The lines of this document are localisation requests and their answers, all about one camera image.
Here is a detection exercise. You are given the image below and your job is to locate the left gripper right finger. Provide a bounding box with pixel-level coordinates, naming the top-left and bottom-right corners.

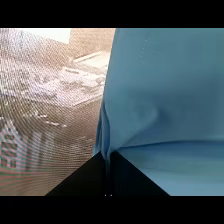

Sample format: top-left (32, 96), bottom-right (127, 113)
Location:
top-left (107, 150), bottom-right (171, 197)

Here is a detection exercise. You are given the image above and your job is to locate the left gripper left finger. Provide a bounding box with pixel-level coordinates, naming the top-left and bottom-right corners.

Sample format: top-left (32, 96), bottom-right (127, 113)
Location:
top-left (45, 150), bottom-right (108, 197)

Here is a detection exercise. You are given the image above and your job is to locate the blue garment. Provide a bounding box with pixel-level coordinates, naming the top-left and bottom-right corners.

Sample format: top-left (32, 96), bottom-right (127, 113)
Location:
top-left (92, 27), bottom-right (224, 197)

